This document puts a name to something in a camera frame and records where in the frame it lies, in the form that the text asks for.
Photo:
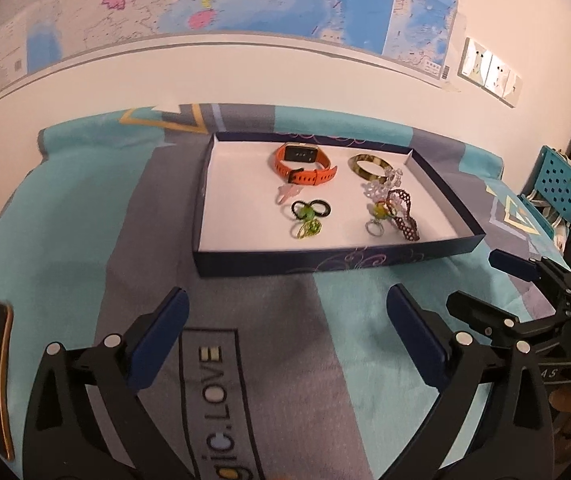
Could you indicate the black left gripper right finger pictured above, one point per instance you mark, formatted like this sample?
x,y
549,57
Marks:
x,y
514,437

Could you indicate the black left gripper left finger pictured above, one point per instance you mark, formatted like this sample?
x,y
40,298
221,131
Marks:
x,y
62,438

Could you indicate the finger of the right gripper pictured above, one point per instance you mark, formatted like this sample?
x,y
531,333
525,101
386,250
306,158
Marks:
x,y
530,267
503,327

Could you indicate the tortoiseshell bangle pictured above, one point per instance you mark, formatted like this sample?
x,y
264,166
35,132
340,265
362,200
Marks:
x,y
370,168

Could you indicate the pink crystal hair clip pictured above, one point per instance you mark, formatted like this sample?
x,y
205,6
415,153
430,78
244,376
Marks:
x,y
286,192

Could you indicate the orange smart watch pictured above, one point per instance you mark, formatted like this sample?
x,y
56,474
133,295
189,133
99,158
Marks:
x,y
303,164

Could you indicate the dark blue jewelry tray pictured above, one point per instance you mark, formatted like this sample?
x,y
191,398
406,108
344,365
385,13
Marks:
x,y
240,230

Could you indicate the blue perforated plastic basket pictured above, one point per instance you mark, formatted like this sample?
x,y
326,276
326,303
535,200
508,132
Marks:
x,y
552,182

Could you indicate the teal and grey bedspread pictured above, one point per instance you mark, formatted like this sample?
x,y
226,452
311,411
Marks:
x,y
315,383

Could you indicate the white wall socket panel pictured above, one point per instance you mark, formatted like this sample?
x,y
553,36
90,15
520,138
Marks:
x,y
486,70

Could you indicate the wall map poster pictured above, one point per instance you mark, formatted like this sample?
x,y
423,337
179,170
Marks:
x,y
38,35

